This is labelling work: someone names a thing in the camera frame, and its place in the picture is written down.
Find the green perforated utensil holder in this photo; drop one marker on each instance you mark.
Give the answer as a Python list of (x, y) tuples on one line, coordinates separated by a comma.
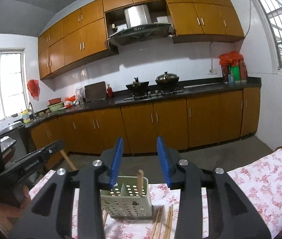
[(125, 201)]

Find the red hanging plastic bag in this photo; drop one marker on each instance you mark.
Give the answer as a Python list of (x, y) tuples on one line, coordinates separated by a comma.
[(34, 89)]

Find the red sauce bottle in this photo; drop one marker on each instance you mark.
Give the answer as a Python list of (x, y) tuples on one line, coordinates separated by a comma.
[(109, 91)]

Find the chrome sink faucet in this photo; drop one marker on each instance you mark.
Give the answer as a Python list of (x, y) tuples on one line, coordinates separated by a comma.
[(34, 114)]

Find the green and red basins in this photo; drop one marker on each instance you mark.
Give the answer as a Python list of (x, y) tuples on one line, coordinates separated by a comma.
[(55, 104)]

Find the left kitchen window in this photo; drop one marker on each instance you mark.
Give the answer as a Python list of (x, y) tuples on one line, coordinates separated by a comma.
[(13, 94)]

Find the dark cutting board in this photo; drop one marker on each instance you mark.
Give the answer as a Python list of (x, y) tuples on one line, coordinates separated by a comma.
[(95, 92)]

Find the yellow detergent bottle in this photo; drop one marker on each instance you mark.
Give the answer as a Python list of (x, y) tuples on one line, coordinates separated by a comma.
[(25, 116)]

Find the lidded black wok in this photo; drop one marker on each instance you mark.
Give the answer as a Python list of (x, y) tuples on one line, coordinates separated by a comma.
[(167, 82)]

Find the green box on counter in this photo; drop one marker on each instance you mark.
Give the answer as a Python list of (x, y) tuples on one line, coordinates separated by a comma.
[(235, 70)]

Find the black gas stove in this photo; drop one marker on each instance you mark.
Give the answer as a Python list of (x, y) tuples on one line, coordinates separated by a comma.
[(155, 95)]

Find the orange plastic bag on counter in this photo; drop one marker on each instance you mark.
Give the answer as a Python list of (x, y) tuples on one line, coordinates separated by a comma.
[(230, 59)]

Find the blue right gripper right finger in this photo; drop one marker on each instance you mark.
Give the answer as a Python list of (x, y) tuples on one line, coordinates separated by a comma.
[(165, 161)]

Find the person's left hand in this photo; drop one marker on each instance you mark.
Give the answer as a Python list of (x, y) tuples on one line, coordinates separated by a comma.
[(9, 211)]

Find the wooden upper wall cabinets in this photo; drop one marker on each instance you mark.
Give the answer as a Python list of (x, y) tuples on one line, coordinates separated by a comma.
[(96, 30)]

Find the grey round pot lid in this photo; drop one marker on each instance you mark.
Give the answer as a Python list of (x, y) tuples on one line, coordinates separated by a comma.
[(11, 127)]

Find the steel range hood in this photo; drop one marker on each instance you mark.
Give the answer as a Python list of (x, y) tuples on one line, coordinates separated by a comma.
[(138, 23)]

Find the wall power socket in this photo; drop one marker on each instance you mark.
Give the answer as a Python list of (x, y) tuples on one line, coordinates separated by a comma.
[(212, 71)]

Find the wooden lower kitchen cabinets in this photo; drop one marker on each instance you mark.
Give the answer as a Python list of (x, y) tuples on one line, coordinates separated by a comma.
[(204, 119)]

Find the floral pink tablecloth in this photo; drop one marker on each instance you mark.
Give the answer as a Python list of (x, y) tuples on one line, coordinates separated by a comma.
[(261, 181)]

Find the black wok on stove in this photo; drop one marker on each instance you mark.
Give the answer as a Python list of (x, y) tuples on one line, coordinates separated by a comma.
[(138, 88)]

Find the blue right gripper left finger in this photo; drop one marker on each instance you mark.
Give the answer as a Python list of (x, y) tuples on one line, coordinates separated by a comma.
[(116, 156)]

